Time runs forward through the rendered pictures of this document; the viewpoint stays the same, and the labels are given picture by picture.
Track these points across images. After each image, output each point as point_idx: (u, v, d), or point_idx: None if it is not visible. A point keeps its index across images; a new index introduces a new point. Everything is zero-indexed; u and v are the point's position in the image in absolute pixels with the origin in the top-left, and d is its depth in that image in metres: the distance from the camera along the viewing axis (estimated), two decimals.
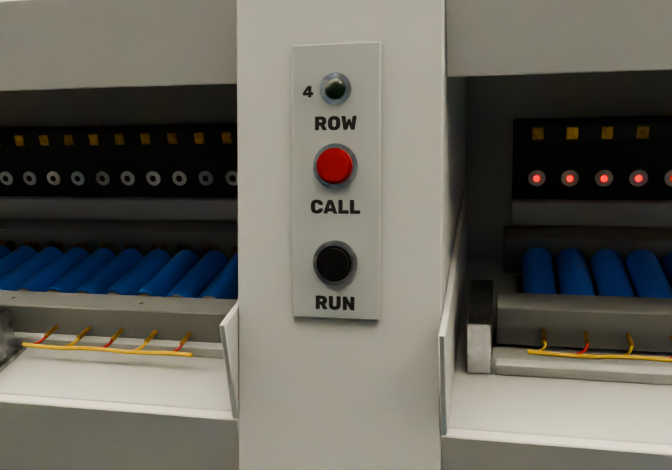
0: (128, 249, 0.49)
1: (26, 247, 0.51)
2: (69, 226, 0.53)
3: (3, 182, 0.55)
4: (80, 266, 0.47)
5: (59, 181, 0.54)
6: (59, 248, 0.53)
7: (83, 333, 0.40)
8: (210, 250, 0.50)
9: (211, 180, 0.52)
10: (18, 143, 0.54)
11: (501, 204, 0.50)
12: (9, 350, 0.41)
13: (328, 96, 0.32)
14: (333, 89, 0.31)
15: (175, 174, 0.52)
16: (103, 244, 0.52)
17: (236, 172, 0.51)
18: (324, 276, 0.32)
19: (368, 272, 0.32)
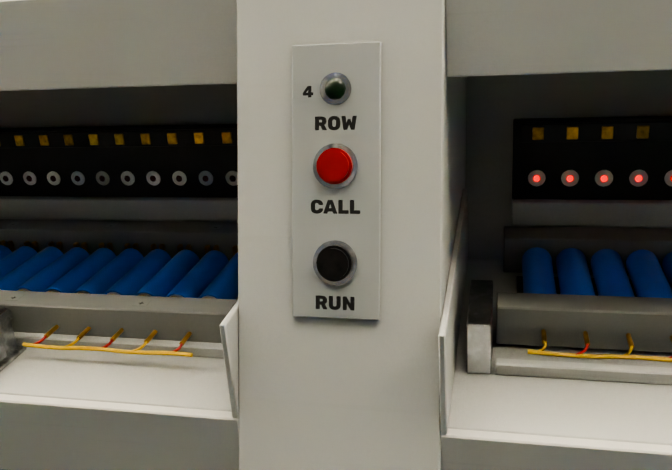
0: (128, 249, 0.49)
1: (26, 247, 0.51)
2: (69, 226, 0.53)
3: (3, 182, 0.55)
4: (80, 266, 0.47)
5: (59, 181, 0.54)
6: (59, 248, 0.53)
7: (83, 333, 0.40)
8: (210, 250, 0.50)
9: (211, 180, 0.52)
10: (18, 143, 0.54)
11: (501, 204, 0.50)
12: (9, 350, 0.41)
13: (328, 96, 0.32)
14: (333, 89, 0.31)
15: (175, 174, 0.52)
16: (103, 244, 0.52)
17: (236, 172, 0.51)
18: (324, 276, 0.32)
19: (368, 272, 0.32)
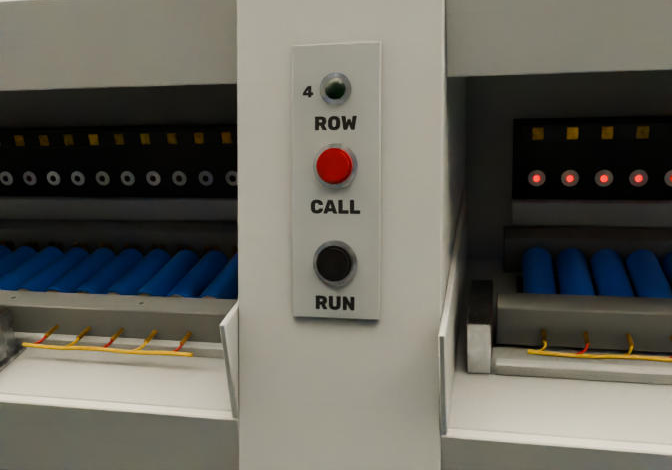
0: (128, 249, 0.49)
1: (26, 247, 0.51)
2: (69, 226, 0.53)
3: (3, 182, 0.55)
4: (80, 266, 0.47)
5: (59, 181, 0.54)
6: (59, 248, 0.53)
7: (83, 333, 0.40)
8: (210, 250, 0.50)
9: (211, 180, 0.52)
10: (18, 143, 0.54)
11: (501, 204, 0.50)
12: (9, 350, 0.41)
13: (328, 96, 0.32)
14: (333, 89, 0.31)
15: (175, 174, 0.52)
16: (103, 244, 0.52)
17: (236, 172, 0.51)
18: (324, 276, 0.32)
19: (368, 272, 0.32)
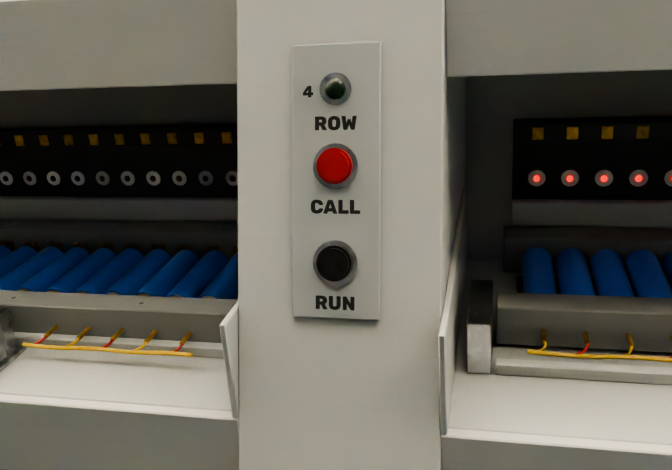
0: (128, 249, 0.49)
1: (26, 247, 0.51)
2: (69, 226, 0.53)
3: (3, 182, 0.55)
4: (80, 266, 0.47)
5: (59, 181, 0.54)
6: (59, 248, 0.53)
7: (83, 333, 0.40)
8: (210, 250, 0.50)
9: (211, 180, 0.52)
10: (18, 143, 0.54)
11: (501, 204, 0.50)
12: (9, 350, 0.41)
13: (328, 96, 0.32)
14: (333, 89, 0.31)
15: (175, 174, 0.52)
16: (103, 244, 0.52)
17: (236, 172, 0.51)
18: (324, 276, 0.32)
19: (368, 272, 0.32)
